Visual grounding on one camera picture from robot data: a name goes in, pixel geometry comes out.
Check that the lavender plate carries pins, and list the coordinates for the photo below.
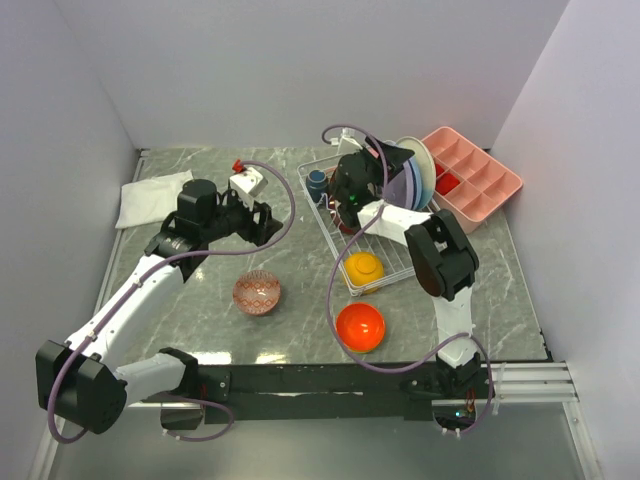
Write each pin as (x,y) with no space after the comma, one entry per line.
(402,190)

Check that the dark red rimmed plate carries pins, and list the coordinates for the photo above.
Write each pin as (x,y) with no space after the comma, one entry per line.
(344,228)

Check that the red-orange bowl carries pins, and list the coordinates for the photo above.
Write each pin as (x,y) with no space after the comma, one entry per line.
(361,327)

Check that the orange-yellow bowl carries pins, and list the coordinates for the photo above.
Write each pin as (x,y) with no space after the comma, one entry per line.
(361,269)

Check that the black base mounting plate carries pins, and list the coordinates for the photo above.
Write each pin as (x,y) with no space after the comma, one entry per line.
(331,391)

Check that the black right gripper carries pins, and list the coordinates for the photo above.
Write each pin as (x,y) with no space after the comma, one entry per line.
(396,157)

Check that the white folded cloth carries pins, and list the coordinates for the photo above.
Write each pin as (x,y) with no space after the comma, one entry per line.
(150,200)

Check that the aluminium rail frame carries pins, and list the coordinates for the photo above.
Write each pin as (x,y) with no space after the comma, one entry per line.
(496,372)

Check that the red white patterned bowl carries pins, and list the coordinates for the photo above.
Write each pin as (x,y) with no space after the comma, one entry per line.
(256,292)

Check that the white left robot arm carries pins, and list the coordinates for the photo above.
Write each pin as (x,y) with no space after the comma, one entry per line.
(80,383)

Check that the dark blue ceramic mug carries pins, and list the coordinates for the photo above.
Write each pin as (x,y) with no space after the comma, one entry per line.
(316,184)

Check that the white wire dish rack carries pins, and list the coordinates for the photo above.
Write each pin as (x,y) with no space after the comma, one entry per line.
(394,257)

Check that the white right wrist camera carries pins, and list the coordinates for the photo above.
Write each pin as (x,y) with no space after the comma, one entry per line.
(347,143)

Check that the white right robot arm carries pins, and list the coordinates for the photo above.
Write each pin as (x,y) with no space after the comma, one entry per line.
(444,261)

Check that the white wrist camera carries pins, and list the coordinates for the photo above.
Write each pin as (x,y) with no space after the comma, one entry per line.
(347,143)
(248,184)

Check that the cream and blue plate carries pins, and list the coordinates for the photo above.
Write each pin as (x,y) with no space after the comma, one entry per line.
(425,161)

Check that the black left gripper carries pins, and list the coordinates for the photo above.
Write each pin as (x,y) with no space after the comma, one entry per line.
(260,232)

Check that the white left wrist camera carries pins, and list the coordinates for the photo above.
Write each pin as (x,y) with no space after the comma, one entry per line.
(248,184)

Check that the pink compartment organizer tray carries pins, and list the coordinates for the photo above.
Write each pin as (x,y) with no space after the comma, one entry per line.
(485,183)

